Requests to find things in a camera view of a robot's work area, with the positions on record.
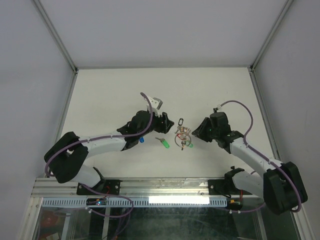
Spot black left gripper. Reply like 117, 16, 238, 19
138, 110, 174, 139

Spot white cable duct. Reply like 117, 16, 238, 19
42, 196, 227, 208

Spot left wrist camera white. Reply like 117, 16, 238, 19
146, 95, 163, 117

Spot black key tag far right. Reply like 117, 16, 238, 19
178, 118, 184, 126

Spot large silver keyring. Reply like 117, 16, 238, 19
174, 134, 193, 150

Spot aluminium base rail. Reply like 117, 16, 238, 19
32, 176, 251, 198

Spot aluminium frame post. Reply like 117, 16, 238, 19
31, 0, 78, 74
250, 0, 295, 72

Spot aluminium frame post right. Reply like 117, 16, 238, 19
250, 0, 295, 72

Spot green key tag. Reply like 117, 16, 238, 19
162, 140, 170, 149

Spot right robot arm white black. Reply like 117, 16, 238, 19
192, 112, 308, 215

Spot silver keys far right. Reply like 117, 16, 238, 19
175, 125, 191, 135

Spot silver key on green tag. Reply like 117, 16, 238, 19
155, 137, 166, 143

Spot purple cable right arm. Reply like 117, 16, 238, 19
212, 100, 302, 213

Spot aluminium frame post left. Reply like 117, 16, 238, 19
31, 0, 78, 74

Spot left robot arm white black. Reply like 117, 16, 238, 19
44, 110, 174, 195

